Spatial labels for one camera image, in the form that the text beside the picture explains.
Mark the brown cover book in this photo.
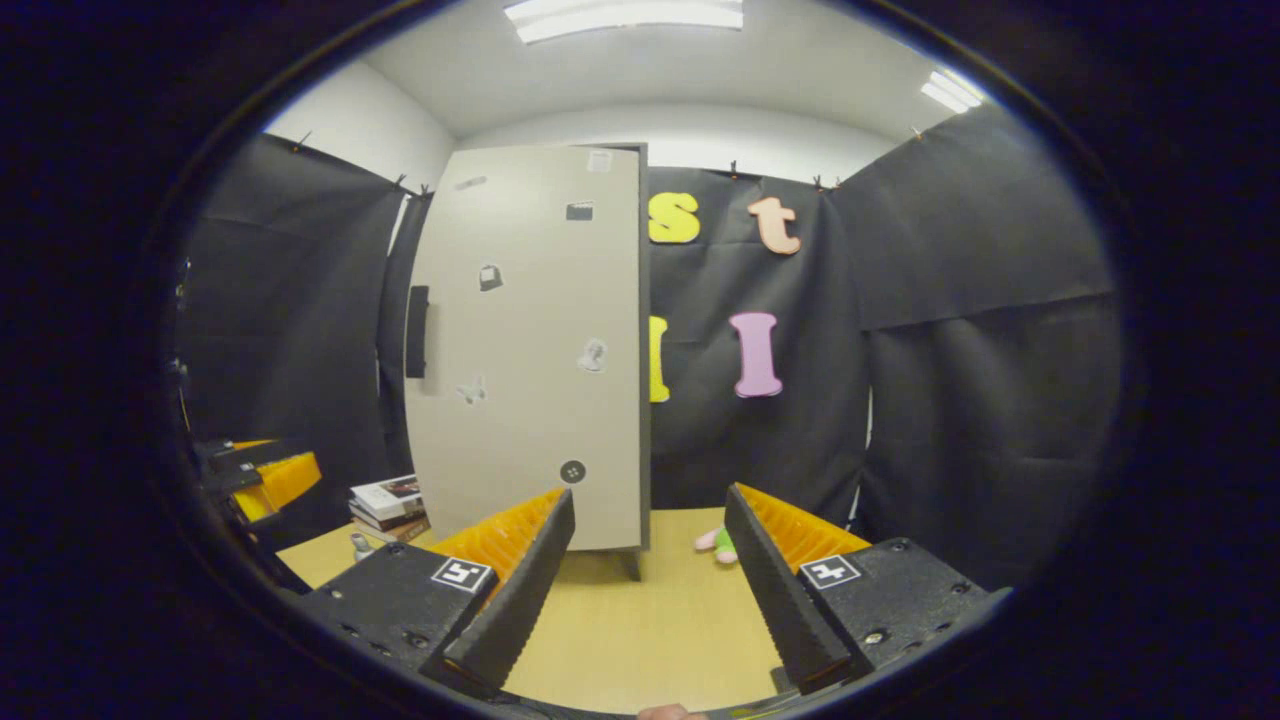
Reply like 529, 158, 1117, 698
354, 516, 432, 545

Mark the white cover book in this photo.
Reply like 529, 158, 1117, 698
349, 475, 424, 521

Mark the long ceiling light panel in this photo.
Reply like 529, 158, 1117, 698
503, 0, 745, 45

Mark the grey cabinet door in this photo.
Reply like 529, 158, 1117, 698
403, 145, 643, 553

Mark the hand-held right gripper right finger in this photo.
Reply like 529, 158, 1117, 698
725, 482, 1011, 696

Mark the black cabinet door handle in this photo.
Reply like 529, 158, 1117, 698
405, 285, 431, 380

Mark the dark cover book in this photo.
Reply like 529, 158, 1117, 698
350, 505, 429, 535

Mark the black backdrop cloth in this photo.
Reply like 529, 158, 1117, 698
172, 105, 1126, 591

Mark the small ceiling light panel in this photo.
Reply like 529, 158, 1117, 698
920, 68, 986, 114

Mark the grey cabinet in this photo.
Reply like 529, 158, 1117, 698
600, 142, 653, 583

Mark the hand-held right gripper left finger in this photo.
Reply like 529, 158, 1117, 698
300, 488, 578, 701

